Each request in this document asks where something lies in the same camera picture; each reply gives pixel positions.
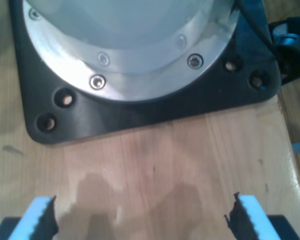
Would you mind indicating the black caster wheel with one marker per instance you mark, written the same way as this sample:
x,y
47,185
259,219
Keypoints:
x,y
290,45

